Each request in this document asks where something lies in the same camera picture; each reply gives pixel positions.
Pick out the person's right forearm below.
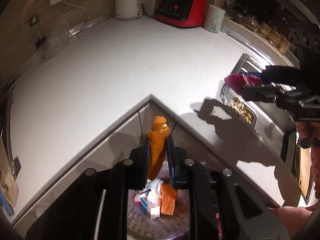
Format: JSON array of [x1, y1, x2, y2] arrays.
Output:
[[310, 147, 320, 205]]

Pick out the red snack packet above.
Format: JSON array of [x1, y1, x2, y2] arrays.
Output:
[[224, 73, 263, 92]]

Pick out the black panel round holes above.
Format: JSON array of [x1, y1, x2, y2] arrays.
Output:
[[287, 25, 320, 55]]

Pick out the beige cloth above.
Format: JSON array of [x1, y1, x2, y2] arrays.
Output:
[[0, 140, 19, 207]]

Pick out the glass teapot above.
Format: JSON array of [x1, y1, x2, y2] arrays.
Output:
[[244, 15, 260, 32]]

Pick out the clear plastic edge strip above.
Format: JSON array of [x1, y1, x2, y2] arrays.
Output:
[[67, 17, 117, 37]]

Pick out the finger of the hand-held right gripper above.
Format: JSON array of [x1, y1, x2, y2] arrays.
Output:
[[237, 66, 302, 87], [241, 84, 300, 103]]

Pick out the wooden cutting board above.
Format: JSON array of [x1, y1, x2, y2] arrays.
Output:
[[299, 140, 313, 200]]

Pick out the foil tray with food scraps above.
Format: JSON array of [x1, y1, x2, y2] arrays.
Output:
[[229, 97, 258, 128]]

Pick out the white power cable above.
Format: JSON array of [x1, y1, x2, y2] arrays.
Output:
[[64, 0, 117, 37]]

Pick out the glossy cabinet door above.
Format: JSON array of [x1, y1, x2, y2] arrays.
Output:
[[12, 102, 150, 230], [155, 102, 285, 205]]

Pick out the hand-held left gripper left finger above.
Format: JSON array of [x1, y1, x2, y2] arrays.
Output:
[[25, 134, 150, 240]]

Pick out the ceramic cup flower print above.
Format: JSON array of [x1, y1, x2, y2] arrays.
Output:
[[204, 4, 227, 33]]

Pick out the white electric kettle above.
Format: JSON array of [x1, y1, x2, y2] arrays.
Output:
[[115, 0, 144, 22]]

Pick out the person's right hand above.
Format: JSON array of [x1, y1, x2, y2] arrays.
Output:
[[296, 121, 320, 153]]

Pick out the clear plastic bag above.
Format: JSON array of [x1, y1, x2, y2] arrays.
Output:
[[37, 10, 73, 59]]

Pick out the brown ceramic cup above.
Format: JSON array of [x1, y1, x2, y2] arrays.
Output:
[[232, 11, 247, 23]]

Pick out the blue white milk carton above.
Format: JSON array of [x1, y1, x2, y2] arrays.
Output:
[[139, 196, 161, 220]]

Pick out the bin with plastic liner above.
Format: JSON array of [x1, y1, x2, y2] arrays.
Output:
[[126, 165, 193, 240]]

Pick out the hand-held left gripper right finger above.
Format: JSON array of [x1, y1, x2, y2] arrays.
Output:
[[166, 135, 289, 240]]

